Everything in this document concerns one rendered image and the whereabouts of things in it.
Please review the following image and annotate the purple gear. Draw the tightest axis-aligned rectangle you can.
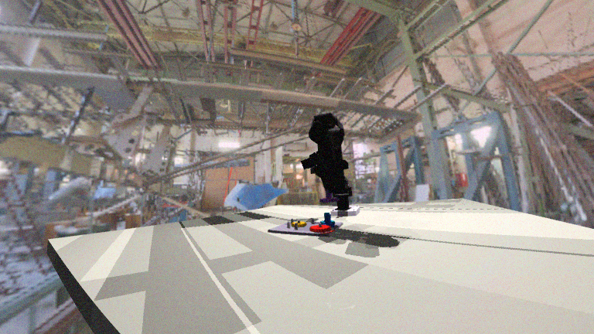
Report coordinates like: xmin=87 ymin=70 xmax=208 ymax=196
xmin=320 ymin=189 xmax=340 ymax=203

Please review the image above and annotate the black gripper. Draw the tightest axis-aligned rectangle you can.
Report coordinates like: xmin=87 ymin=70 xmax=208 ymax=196
xmin=310 ymin=146 xmax=349 ymax=193

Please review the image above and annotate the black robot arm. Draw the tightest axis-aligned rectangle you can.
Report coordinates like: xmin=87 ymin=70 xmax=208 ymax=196
xmin=301 ymin=113 xmax=352 ymax=210

